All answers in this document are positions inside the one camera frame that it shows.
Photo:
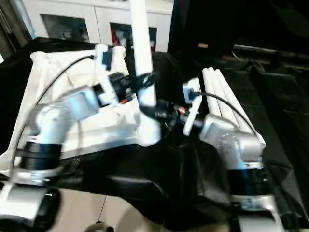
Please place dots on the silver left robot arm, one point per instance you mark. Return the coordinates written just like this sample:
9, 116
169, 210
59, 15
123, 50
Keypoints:
72, 101

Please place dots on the red white box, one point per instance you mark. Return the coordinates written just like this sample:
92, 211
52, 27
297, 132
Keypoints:
116, 36

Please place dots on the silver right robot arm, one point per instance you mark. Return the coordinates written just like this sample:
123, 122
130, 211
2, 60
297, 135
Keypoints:
229, 145

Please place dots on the light blue panel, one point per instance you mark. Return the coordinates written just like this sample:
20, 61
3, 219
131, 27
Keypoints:
29, 19

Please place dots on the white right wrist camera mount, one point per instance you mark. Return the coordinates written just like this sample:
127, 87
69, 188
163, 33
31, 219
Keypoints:
190, 120

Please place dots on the white plastic table leg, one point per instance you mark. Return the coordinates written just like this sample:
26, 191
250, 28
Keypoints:
222, 82
141, 36
214, 82
208, 82

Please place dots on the long black bar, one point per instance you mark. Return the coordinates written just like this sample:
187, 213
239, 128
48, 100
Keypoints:
265, 49

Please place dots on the black shiny mat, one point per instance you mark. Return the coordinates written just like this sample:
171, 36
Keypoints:
169, 169

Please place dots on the white display cabinet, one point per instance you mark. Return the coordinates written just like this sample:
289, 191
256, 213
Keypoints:
96, 14

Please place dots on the small yellow label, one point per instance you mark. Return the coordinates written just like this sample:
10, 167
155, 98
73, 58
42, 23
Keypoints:
202, 45

